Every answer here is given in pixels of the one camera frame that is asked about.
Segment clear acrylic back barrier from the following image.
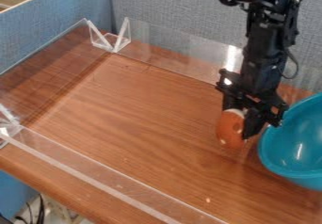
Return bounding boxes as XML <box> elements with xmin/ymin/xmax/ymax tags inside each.
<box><xmin>121</xmin><ymin>16</ymin><xmax>322</xmax><ymax>94</ymax></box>

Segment clear acrylic barrier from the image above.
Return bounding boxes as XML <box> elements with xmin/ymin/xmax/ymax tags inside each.
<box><xmin>0</xmin><ymin>104</ymin><xmax>228</xmax><ymax>224</ymax></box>
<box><xmin>0</xmin><ymin>19</ymin><xmax>93</xmax><ymax>75</ymax></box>
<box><xmin>121</xmin><ymin>16</ymin><xmax>322</xmax><ymax>94</ymax></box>

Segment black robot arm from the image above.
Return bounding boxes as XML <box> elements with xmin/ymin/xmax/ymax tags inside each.
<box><xmin>217</xmin><ymin>0</ymin><xmax>302</xmax><ymax>139</ymax></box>

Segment clear acrylic left barrier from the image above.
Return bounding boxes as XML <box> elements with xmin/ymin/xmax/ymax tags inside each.
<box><xmin>0</xmin><ymin>19</ymin><xmax>93</xmax><ymax>75</ymax></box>

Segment black floor cables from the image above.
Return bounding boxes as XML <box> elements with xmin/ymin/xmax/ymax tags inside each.
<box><xmin>0</xmin><ymin>193</ymin><xmax>48</xmax><ymax>224</ymax></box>

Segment blue plastic bowl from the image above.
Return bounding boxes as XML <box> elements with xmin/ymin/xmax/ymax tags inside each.
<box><xmin>258</xmin><ymin>92</ymin><xmax>322</xmax><ymax>191</ymax></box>

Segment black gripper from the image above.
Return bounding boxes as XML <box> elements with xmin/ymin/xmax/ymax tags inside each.
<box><xmin>215</xmin><ymin>69</ymin><xmax>290</xmax><ymax>139</ymax></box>

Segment clear acrylic corner bracket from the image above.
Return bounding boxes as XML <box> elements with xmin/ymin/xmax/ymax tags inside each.
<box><xmin>86</xmin><ymin>18</ymin><xmax>133</xmax><ymax>53</ymax></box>

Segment brown toy mushroom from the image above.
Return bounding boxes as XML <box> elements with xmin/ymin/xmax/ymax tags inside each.
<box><xmin>217</xmin><ymin>108</ymin><xmax>248</xmax><ymax>150</ymax></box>

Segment clear acrylic front barrier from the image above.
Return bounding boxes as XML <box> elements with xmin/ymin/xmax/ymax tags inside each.
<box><xmin>0</xmin><ymin>104</ymin><xmax>228</xmax><ymax>224</ymax></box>

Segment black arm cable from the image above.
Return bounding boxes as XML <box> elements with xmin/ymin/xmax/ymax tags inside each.
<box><xmin>281</xmin><ymin>50</ymin><xmax>301</xmax><ymax>80</ymax></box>

